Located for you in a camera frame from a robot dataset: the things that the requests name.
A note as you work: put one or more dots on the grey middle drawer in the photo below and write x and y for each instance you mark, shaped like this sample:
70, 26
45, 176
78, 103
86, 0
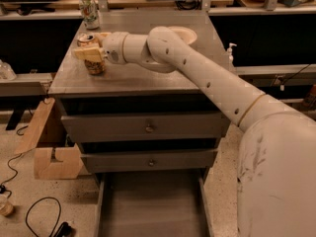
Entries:
148, 160

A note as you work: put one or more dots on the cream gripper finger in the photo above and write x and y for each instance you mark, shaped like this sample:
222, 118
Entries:
93, 54
101, 36

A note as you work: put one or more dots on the clear plastic container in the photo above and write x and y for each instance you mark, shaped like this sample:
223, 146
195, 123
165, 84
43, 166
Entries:
6, 72

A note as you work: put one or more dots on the grey open bottom drawer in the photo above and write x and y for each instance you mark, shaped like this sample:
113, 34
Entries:
153, 204

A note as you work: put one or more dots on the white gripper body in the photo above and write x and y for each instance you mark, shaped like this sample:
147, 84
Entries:
114, 48

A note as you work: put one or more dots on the wooden block stand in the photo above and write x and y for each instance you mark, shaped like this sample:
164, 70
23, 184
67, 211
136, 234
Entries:
46, 137

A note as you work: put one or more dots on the orange bottle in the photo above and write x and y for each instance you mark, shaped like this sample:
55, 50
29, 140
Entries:
310, 99

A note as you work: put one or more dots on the grey drawer cabinet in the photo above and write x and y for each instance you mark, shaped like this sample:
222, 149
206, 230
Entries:
129, 89

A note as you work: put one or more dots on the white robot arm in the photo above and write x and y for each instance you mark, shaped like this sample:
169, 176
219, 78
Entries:
276, 172

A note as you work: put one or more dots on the white bowl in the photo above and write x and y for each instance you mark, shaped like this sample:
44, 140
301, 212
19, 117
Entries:
182, 34

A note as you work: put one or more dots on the white pump bottle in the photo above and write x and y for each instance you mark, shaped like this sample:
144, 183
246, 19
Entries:
230, 51

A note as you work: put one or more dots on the grey top drawer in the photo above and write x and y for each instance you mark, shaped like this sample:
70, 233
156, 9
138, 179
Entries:
132, 127

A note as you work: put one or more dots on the orange soda can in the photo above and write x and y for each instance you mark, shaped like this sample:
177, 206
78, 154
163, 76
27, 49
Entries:
88, 40

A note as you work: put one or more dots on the clear plastic cup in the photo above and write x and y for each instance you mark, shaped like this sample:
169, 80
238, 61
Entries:
6, 208

